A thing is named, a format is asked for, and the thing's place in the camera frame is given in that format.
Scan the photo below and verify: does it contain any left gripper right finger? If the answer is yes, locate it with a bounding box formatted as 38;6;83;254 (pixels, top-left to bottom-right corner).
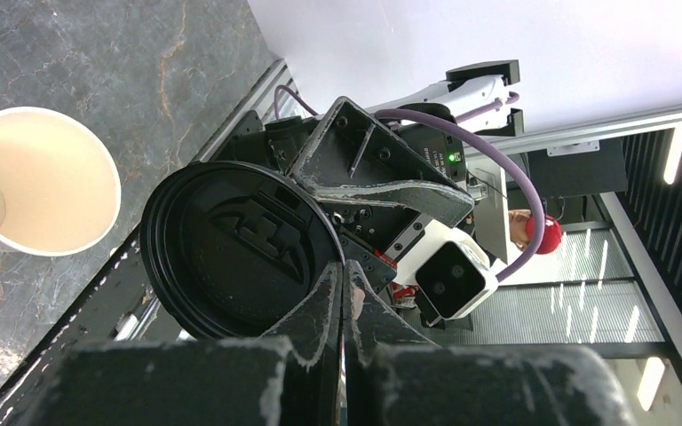
344;261;635;425

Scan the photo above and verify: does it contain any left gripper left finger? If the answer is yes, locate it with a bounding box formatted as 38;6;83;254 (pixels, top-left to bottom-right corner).
23;262;343;425

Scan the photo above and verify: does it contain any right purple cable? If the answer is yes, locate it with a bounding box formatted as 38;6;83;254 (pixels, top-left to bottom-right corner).
274;83;547;283

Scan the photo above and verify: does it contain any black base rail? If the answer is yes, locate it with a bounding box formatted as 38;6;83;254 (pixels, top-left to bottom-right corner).
0;59;294;425

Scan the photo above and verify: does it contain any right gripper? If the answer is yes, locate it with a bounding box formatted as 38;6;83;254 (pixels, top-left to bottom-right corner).
217;97;475;289

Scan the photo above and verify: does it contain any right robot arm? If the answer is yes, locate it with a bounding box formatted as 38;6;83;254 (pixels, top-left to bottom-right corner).
215;59;524;290

